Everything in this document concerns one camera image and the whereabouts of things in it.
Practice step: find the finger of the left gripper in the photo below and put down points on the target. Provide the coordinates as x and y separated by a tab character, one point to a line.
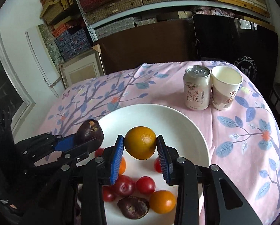
67	152
38	147

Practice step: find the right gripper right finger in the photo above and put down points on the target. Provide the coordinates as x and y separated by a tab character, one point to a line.
223	202

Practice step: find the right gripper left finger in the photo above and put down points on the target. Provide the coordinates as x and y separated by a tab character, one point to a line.
100	171

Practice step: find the small orange fruit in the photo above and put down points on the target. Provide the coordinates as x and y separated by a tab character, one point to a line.
122	166

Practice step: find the large red tomato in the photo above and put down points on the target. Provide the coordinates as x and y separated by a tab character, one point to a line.
124	186

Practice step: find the round orange fruit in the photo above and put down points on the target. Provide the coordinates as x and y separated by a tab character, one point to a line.
140	142

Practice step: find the small red cherry tomato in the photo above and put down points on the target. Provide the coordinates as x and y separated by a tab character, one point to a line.
157	165

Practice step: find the pink floral tablecloth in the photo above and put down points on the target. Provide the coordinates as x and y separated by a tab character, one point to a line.
244	140

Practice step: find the framed picture leaning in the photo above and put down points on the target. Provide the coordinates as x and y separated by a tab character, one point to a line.
84	66

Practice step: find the white paper cup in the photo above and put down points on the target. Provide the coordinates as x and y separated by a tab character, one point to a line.
226	83

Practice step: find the pink beverage can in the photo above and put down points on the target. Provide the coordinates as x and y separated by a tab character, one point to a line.
197	87

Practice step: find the white metal shelf rack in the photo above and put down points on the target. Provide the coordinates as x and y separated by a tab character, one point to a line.
166	4

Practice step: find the brown wooden board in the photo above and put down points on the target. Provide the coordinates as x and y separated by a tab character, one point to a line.
167	41

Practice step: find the black glossy monitor panel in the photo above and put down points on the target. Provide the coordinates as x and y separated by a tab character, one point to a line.
250	47

